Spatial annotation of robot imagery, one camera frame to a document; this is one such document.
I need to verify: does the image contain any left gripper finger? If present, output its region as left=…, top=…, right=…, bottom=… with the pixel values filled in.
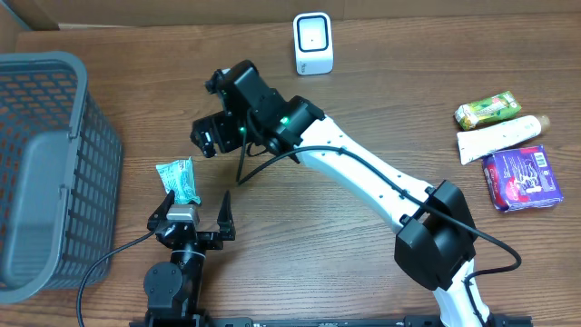
left=217, top=191, right=236, bottom=241
left=147, top=190, right=175, bottom=231

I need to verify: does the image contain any teal wet wipes pack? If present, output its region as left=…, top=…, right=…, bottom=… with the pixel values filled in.
left=155, top=157, right=201, bottom=204

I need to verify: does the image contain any white tube gold cap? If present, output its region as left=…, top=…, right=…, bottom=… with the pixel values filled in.
left=457, top=114, right=551, bottom=165

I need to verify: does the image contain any green yellow snack pouch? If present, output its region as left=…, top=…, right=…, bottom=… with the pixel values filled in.
left=454, top=91, right=522, bottom=131

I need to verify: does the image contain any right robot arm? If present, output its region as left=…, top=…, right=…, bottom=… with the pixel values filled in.
left=191, top=96, right=490, bottom=326

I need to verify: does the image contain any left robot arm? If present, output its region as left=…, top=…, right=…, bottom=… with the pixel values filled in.
left=143, top=192, right=236, bottom=327

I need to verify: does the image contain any white barcode scanner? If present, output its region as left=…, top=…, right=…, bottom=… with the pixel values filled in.
left=292, top=12, right=334, bottom=76

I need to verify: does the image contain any grey plastic mesh basket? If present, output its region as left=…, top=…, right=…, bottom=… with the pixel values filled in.
left=1, top=51, right=123, bottom=304

